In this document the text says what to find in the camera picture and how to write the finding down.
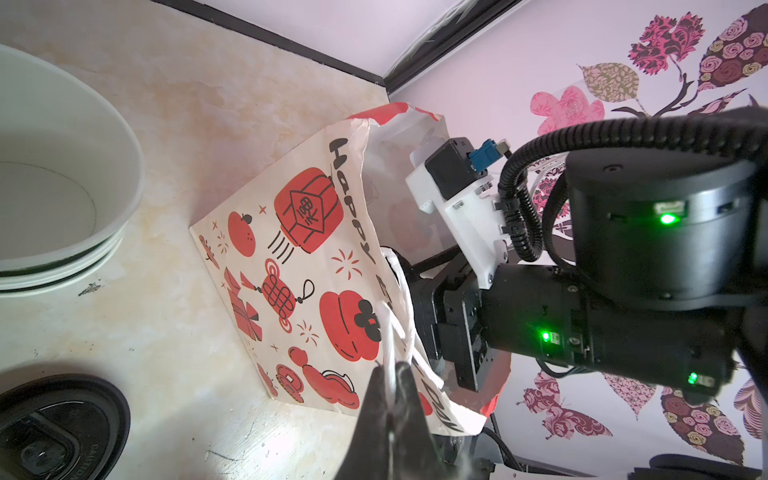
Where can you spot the stack of black lids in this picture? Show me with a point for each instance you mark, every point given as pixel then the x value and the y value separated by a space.
pixel 68 426

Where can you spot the stack of paper cups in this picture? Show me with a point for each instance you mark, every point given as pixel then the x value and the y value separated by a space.
pixel 72 176

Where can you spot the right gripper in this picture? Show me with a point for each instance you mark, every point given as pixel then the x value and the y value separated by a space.
pixel 536 312

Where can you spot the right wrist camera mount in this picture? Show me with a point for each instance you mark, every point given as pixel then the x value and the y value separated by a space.
pixel 445 181

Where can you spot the red white paper bag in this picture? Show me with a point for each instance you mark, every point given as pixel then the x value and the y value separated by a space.
pixel 309 258

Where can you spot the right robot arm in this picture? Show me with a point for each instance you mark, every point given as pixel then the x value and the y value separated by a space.
pixel 634 247

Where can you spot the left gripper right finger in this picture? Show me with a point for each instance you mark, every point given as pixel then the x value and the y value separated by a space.
pixel 414 452

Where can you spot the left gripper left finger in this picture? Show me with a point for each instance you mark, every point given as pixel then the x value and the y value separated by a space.
pixel 369 452

